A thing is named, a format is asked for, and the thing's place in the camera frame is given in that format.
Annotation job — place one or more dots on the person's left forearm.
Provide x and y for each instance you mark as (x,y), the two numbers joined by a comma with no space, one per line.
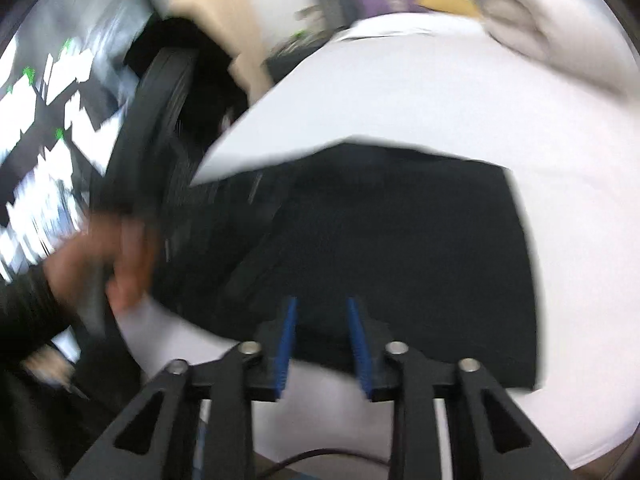
(25,310)

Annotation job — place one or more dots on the black office chair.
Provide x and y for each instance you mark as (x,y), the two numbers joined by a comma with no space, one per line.
(150,125)

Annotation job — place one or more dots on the white pillow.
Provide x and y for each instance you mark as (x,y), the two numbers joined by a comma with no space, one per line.
(385,27)

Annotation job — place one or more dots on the black jacket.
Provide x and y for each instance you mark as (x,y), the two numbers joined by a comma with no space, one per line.
(210,75)

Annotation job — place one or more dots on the person's left hand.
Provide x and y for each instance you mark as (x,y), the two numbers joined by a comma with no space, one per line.
(80,255)

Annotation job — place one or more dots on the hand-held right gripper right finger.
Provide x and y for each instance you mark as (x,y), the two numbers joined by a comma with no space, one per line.
(361,355)

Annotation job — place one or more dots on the beige curtain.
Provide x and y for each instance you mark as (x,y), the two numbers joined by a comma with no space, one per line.
(215,0)

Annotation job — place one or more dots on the bed with lilac sheet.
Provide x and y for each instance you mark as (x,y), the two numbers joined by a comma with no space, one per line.
(500,100)

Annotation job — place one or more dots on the black pants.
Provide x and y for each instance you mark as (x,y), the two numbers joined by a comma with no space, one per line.
(400,235)

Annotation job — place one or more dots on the rolled cream duvet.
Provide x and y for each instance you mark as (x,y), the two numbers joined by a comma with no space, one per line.
(550,25)

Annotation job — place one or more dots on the dark grey nightstand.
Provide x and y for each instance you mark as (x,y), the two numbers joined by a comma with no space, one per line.
(290,62)

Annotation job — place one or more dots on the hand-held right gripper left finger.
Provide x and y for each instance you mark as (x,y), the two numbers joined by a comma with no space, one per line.
(285,355)

